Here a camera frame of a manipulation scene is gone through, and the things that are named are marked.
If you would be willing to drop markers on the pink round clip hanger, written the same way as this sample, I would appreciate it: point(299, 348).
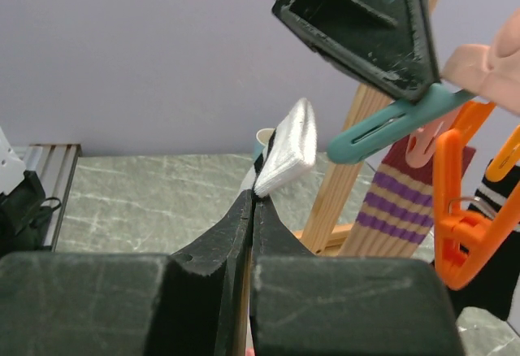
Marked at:
point(443, 122)

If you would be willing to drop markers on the wooden hanger rack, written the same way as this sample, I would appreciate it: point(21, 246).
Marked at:
point(340, 177)

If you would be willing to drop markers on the black white striped sock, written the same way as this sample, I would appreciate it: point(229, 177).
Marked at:
point(479, 256)

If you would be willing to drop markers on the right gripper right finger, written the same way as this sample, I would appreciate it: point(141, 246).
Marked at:
point(304, 304)

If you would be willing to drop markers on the aluminium frame rail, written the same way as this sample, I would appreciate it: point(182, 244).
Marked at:
point(55, 166)

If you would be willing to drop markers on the beige purple striped sock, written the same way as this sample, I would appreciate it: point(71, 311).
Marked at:
point(396, 213)

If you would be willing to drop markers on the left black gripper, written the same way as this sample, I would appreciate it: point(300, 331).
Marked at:
point(386, 44)

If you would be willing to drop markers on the light blue mug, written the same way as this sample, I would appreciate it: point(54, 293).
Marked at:
point(261, 140)

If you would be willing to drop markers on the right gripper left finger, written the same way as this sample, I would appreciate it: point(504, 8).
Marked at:
point(188, 303)

